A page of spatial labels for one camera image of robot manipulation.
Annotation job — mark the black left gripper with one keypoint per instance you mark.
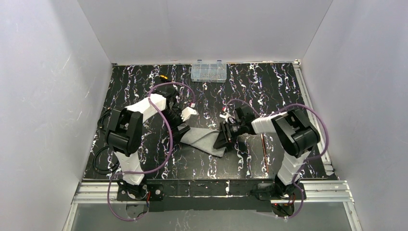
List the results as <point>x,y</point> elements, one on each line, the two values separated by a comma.
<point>180,132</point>

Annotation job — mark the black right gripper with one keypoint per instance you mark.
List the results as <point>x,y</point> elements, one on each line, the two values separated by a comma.
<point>227,134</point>

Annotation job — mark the black copper spoon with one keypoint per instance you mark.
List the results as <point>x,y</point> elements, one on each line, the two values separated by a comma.
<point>264,152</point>

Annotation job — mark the grey cloth napkin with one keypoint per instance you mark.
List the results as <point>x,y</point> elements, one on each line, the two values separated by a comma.
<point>203,139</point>

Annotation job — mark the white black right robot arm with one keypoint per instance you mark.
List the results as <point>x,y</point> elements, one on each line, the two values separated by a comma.
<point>296,134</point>

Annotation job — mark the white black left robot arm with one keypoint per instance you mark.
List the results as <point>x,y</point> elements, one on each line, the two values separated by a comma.
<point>124,131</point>

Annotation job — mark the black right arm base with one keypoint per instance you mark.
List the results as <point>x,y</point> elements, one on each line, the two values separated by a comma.
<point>277,190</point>

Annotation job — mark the clear plastic compartment box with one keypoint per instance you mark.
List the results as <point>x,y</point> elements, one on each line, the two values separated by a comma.
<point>209,72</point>

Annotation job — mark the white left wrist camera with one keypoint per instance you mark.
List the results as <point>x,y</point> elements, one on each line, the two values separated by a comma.
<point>187,112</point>

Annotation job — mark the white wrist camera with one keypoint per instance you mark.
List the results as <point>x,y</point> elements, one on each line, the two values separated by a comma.
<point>187,112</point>
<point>226,116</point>

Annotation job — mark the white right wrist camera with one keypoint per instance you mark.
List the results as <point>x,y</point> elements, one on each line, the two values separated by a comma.
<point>226,116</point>

